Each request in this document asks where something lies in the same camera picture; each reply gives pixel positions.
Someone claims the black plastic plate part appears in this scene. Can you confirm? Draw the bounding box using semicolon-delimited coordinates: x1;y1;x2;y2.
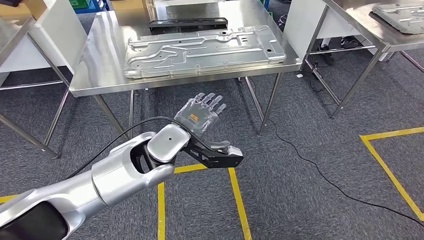
148;17;229;35

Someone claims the stainless steel workbench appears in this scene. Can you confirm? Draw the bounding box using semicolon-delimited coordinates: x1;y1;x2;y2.
68;0;304;140

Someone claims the stamped sheet metal panel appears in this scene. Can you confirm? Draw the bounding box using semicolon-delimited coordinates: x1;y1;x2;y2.
371;1;424;35
122;24;288;80

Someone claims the white cabinet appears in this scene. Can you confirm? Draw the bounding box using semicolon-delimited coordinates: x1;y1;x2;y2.
0;0;89;87
283;0;388;62

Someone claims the person's foot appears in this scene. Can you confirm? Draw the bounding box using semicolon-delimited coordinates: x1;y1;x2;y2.
319;44;336;66

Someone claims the brown cardboard box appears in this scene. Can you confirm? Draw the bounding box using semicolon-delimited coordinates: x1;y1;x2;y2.
23;0;49;21
110;0;147;11

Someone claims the blue cart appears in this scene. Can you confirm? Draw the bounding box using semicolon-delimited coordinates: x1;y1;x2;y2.
73;0;111;15

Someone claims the green plastic crate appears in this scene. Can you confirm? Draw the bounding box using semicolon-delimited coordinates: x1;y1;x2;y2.
68;0;92;10

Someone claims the stainless steel table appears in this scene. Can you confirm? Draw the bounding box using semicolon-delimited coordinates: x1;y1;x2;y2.
0;13;72;160
303;0;424;119

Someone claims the yellow floor tape square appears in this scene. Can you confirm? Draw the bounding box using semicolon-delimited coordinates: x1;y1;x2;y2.
359;126;424;222
0;194;19;205

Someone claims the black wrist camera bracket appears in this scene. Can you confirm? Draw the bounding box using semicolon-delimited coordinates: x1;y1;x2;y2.
182;134;245;170

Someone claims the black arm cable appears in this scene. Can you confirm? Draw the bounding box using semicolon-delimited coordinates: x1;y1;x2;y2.
66;116;216;181

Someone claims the black floor cable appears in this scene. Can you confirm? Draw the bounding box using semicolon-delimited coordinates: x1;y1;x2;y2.
268;118;424;229

